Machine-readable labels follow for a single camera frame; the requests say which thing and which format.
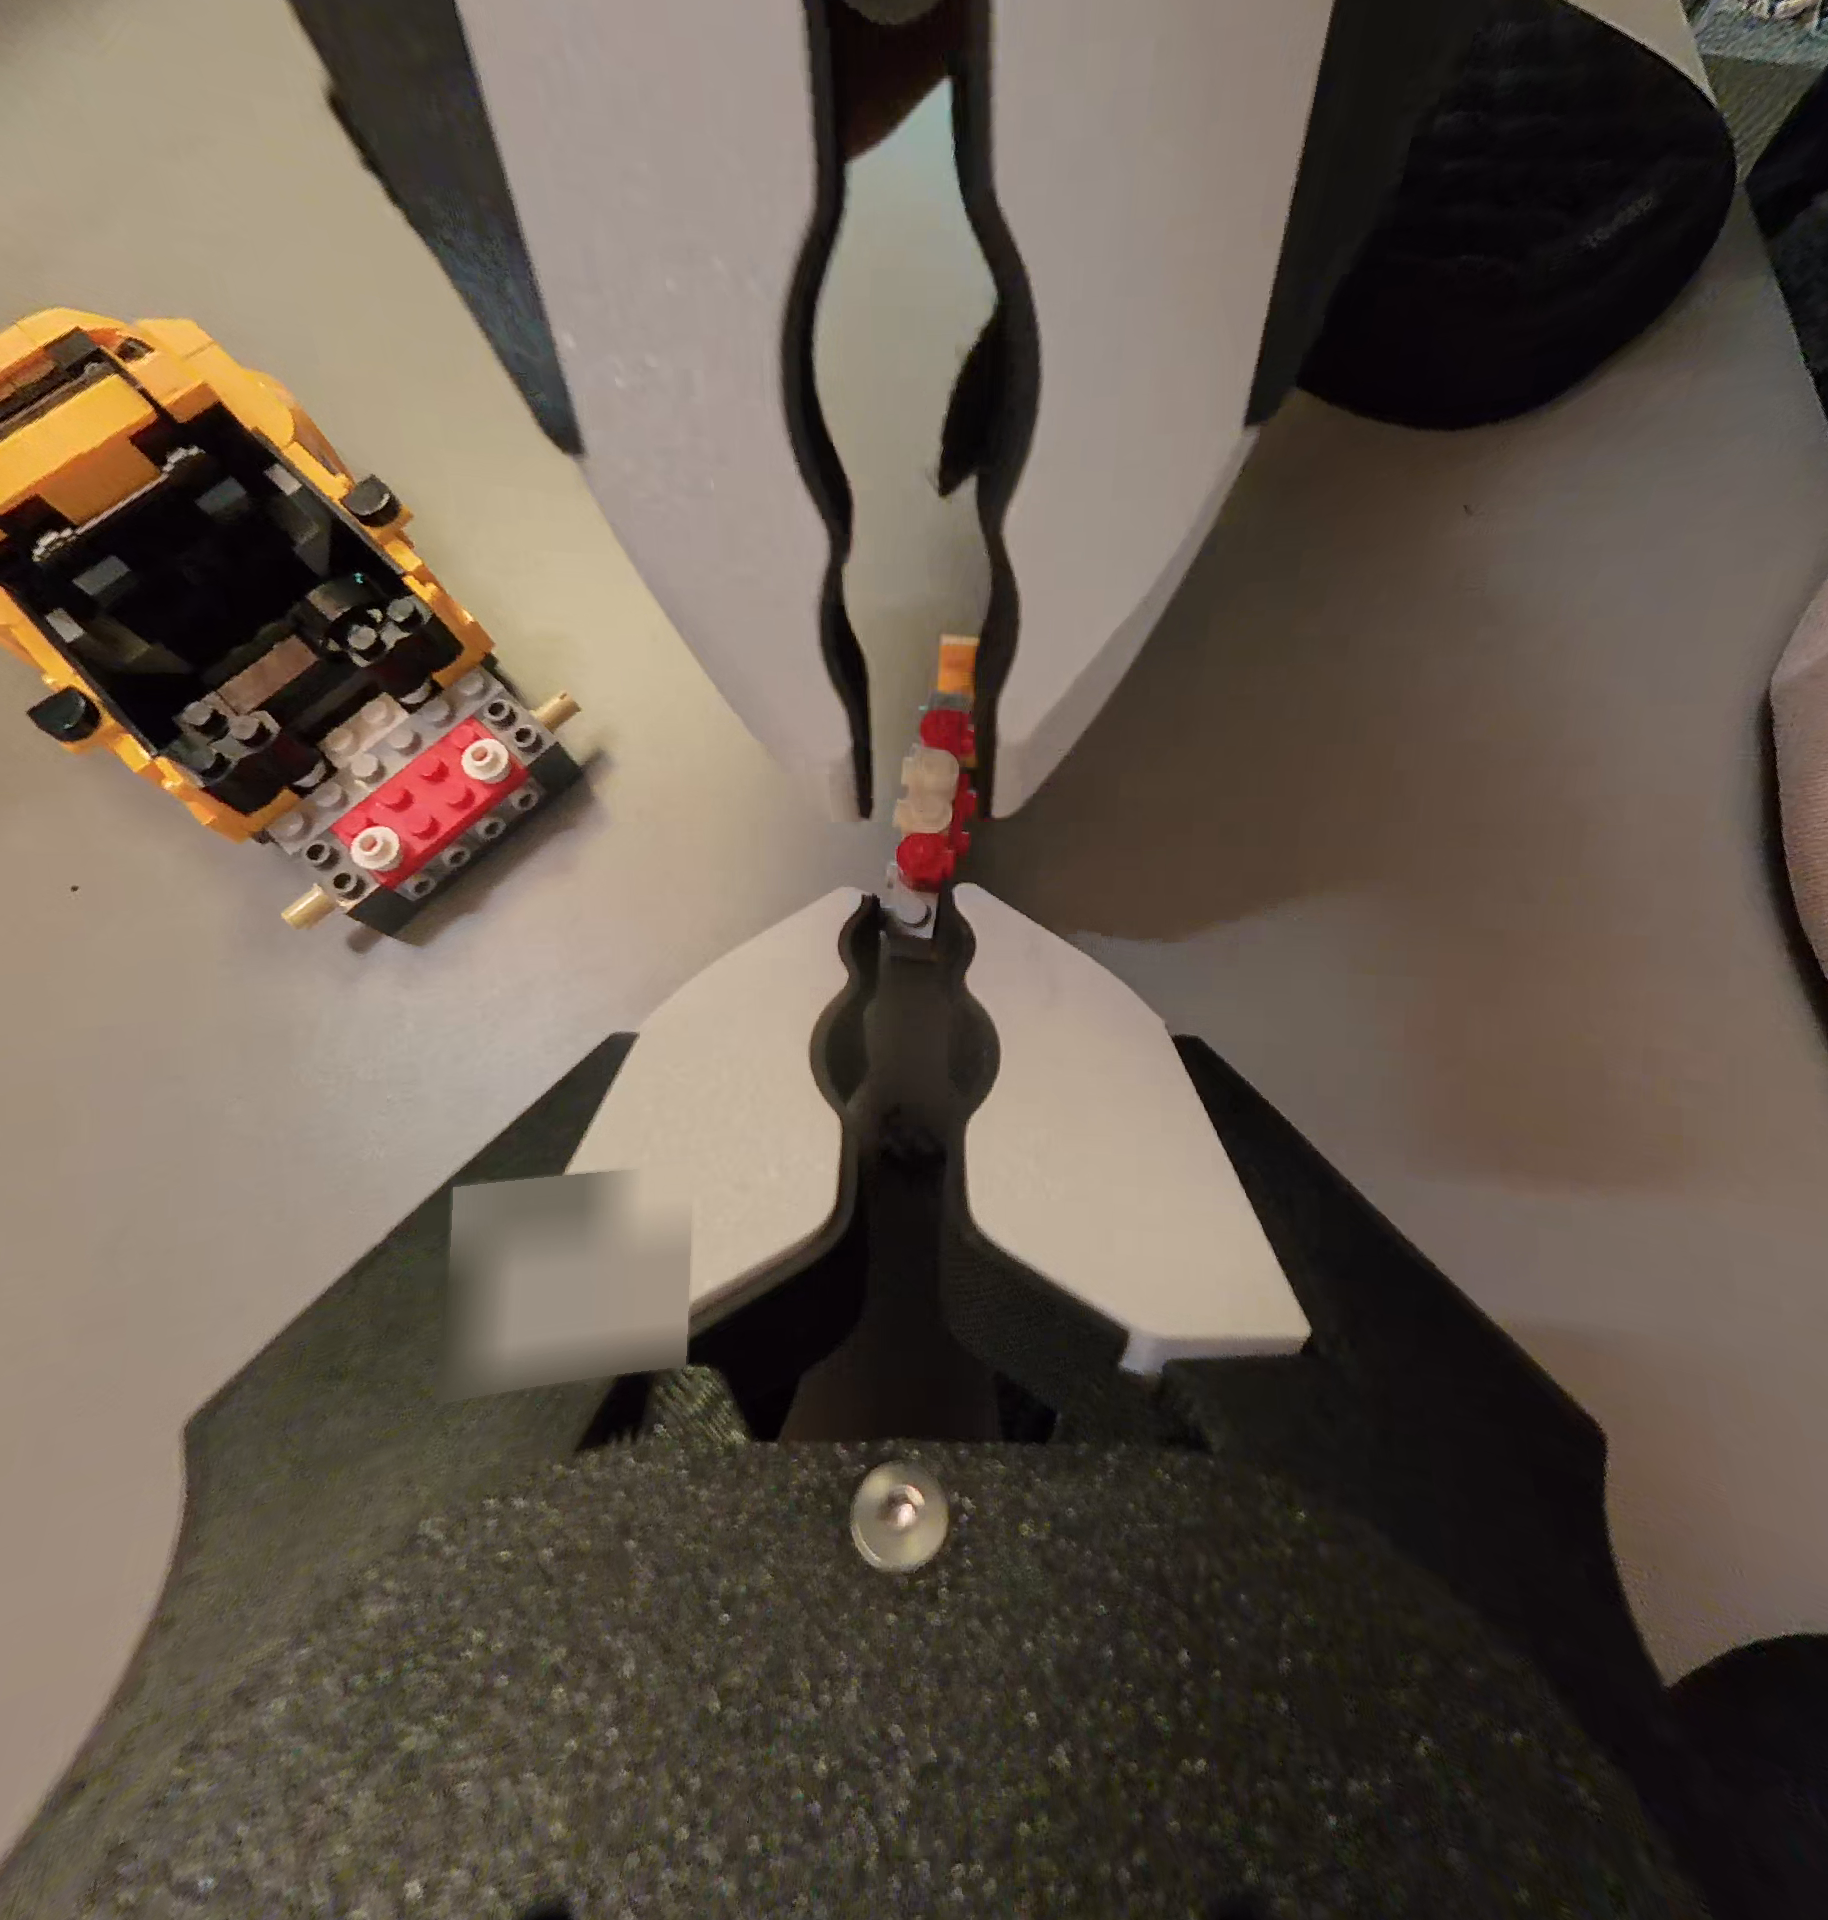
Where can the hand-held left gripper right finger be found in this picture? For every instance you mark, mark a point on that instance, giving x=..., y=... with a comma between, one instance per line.
x=1124, y=1168

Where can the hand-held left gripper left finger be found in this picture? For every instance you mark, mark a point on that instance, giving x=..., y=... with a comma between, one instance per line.
x=735, y=1080

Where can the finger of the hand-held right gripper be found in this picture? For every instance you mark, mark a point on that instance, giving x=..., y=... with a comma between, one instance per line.
x=1139, y=299
x=660, y=299

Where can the red white lego assembly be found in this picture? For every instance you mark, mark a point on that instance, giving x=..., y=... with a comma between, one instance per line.
x=930, y=798

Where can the black lego piece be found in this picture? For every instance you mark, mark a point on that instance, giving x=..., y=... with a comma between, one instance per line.
x=910, y=1141

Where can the yellow lego car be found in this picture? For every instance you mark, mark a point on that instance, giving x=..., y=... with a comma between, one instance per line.
x=193, y=571

